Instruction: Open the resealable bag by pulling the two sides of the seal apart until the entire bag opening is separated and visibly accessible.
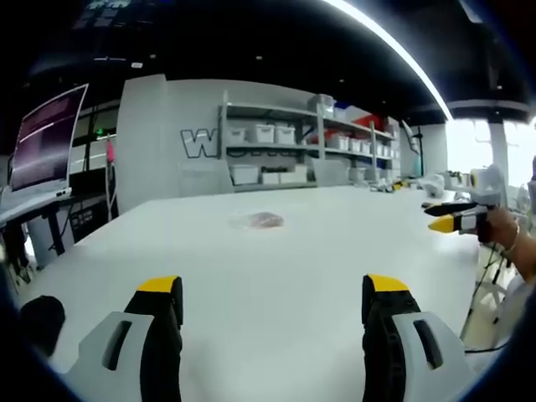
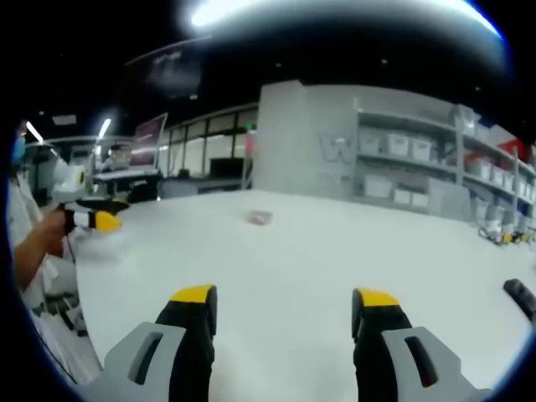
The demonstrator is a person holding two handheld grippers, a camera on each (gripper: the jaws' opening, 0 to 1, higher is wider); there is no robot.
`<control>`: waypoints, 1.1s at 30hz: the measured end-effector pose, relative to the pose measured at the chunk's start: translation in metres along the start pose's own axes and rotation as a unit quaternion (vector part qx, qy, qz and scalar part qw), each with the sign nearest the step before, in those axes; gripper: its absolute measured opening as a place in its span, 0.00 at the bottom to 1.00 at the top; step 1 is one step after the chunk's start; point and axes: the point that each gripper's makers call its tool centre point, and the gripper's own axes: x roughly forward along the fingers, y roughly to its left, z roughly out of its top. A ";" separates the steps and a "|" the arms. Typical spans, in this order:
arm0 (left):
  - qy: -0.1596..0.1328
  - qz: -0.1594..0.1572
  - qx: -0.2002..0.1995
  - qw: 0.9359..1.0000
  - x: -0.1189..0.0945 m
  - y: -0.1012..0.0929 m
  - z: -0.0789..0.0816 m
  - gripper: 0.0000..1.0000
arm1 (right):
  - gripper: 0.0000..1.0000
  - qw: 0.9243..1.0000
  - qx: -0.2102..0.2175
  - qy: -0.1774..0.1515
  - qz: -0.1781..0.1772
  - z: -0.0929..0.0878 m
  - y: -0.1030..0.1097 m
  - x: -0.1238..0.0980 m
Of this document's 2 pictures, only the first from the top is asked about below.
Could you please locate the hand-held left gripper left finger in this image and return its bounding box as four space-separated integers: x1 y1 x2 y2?
66 275 184 402

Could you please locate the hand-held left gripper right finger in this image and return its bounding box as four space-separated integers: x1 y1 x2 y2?
361 274 478 402

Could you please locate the clear resealable bag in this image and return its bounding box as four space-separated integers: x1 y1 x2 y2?
228 211 287 231

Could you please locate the person's right hand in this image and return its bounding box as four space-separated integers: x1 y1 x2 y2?
477 208 520 254

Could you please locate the black object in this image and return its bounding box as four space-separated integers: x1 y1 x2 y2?
19 295 67 358

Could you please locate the white storage bin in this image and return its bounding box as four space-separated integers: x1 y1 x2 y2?
274 125 296 146
326 133 351 151
245 123 276 144
229 164 260 186

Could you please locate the standing desk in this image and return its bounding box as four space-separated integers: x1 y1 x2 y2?
0 186 73 271

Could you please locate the grey metal storage shelf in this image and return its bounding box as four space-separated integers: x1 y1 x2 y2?
218 90 403 193

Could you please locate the ceiling light strip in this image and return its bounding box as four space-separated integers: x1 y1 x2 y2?
322 0 456 122

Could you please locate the white pillar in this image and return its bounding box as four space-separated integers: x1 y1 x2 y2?
115 74 168 214

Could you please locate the computer monitor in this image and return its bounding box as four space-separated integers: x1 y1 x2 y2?
8 83 90 198

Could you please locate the wrist bracelet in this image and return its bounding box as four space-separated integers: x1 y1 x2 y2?
505 224 522 253

